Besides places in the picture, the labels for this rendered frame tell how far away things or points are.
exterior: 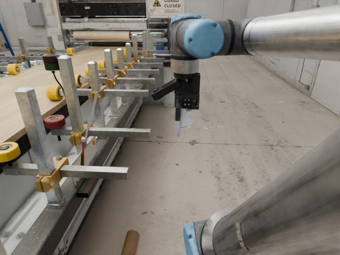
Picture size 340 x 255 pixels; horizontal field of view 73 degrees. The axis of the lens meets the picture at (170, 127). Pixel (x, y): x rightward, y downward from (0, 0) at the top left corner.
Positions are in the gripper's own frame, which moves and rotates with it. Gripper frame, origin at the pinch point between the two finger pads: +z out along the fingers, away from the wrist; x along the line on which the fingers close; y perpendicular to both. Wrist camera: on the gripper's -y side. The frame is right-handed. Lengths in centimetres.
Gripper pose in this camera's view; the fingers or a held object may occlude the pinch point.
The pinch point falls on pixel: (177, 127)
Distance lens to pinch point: 83.8
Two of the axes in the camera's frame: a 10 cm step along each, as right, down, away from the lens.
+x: 0.7, -4.3, 9.0
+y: 10.0, 0.3, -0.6
